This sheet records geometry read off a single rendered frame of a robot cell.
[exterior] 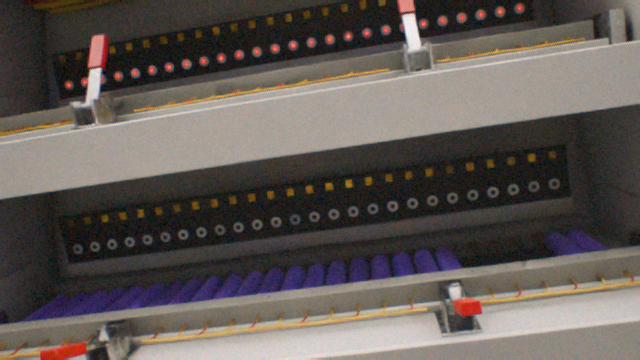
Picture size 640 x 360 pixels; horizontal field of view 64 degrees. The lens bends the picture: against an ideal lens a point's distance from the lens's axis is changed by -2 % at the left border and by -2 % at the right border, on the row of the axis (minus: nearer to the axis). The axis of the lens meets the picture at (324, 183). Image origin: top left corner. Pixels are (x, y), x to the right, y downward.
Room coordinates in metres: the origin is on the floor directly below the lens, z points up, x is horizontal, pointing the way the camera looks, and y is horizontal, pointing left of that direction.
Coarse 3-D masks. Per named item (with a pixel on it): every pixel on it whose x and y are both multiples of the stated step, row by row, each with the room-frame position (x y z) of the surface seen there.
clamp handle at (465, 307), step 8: (456, 288) 0.38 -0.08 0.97; (456, 296) 0.38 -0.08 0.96; (456, 304) 0.33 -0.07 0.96; (464, 304) 0.31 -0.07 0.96; (472, 304) 0.31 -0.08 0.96; (480, 304) 0.31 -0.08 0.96; (456, 312) 0.34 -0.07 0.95; (464, 312) 0.31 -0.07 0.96; (472, 312) 0.31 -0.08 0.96; (480, 312) 0.31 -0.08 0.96
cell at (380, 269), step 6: (378, 258) 0.50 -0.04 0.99; (384, 258) 0.50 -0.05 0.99; (372, 264) 0.50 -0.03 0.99; (378, 264) 0.48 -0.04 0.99; (384, 264) 0.48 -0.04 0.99; (372, 270) 0.48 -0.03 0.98; (378, 270) 0.47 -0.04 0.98; (384, 270) 0.47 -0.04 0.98; (390, 270) 0.48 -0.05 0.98; (372, 276) 0.47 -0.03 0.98; (378, 276) 0.45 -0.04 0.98; (384, 276) 0.45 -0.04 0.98; (390, 276) 0.46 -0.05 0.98
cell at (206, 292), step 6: (210, 282) 0.51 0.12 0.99; (216, 282) 0.51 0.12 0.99; (222, 282) 0.52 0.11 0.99; (204, 288) 0.49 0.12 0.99; (210, 288) 0.49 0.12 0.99; (216, 288) 0.50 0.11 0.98; (198, 294) 0.48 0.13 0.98; (204, 294) 0.48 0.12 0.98; (210, 294) 0.49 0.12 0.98; (192, 300) 0.47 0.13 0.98; (198, 300) 0.47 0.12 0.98; (204, 300) 0.47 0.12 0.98
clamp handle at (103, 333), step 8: (104, 328) 0.40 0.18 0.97; (104, 336) 0.41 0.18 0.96; (72, 344) 0.36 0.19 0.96; (80, 344) 0.37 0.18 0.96; (88, 344) 0.38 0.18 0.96; (96, 344) 0.39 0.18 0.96; (104, 344) 0.40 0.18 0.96; (40, 352) 0.34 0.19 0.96; (48, 352) 0.34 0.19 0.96; (56, 352) 0.34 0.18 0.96; (64, 352) 0.35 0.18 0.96; (72, 352) 0.36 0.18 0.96; (80, 352) 0.37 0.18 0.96
